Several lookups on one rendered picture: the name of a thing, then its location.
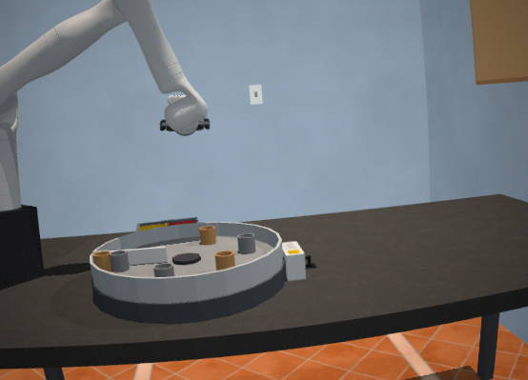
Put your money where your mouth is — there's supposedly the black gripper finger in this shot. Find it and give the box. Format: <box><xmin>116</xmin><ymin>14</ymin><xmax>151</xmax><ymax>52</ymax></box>
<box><xmin>197</xmin><ymin>118</ymin><xmax>209</xmax><ymax>130</ymax></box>
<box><xmin>160</xmin><ymin>120</ymin><xmax>174</xmax><ymax>131</ymax></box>

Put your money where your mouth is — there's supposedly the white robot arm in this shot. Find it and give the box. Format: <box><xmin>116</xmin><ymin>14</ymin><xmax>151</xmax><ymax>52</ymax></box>
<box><xmin>0</xmin><ymin>0</ymin><xmax>208</xmax><ymax>211</ymax></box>

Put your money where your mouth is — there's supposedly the white round turntable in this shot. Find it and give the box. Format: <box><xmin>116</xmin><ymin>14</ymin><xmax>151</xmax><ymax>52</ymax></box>
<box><xmin>90</xmin><ymin>222</ymin><xmax>317</xmax><ymax>324</ymax></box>

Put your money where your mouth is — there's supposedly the grey metal sleeve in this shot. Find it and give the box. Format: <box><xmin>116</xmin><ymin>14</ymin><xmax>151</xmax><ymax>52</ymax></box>
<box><xmin>237</xmin><ymin>233</ymin><xmax>255</xmax><ymax>254</ymax></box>
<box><xmin>110</xmin><ymin>250</ymin><xmax>130</xmax><ymax>272</ymax></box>
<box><xmin>153</xmin><ymin>263</ymin><xmax>174</xmax><ymax>277</ymax></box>

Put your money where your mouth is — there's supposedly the bronze bushing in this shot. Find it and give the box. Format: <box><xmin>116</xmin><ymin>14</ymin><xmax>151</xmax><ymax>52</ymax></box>
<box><xmin>199</xmin><ymin>226</ymin><xmax>216</xmax><ymax>245</ymax></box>
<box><xmin>215</xmin><ymin>250</ymin><xmax>235</xmax><ymax>270</ymax></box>
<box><xmin>93</xmin><ymin>251</ymin><xmax>112</xmax><ymax>271</ymax></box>

